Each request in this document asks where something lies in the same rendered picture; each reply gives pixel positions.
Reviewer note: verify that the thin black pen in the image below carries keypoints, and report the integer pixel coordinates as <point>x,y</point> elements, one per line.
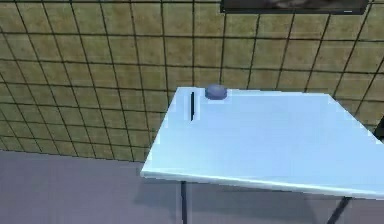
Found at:
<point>192,106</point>

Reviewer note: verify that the blue-grey round bowl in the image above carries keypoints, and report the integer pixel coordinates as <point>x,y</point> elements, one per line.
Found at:
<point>216,91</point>

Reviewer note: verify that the pale blue table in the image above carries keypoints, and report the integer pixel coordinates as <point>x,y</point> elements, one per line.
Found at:
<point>266,143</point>

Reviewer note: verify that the black object by table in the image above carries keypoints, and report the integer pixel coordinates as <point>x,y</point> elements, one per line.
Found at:
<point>380,130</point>

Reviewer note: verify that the dark framed wall picture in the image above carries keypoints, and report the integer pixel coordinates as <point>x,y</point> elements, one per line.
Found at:
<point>293,6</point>

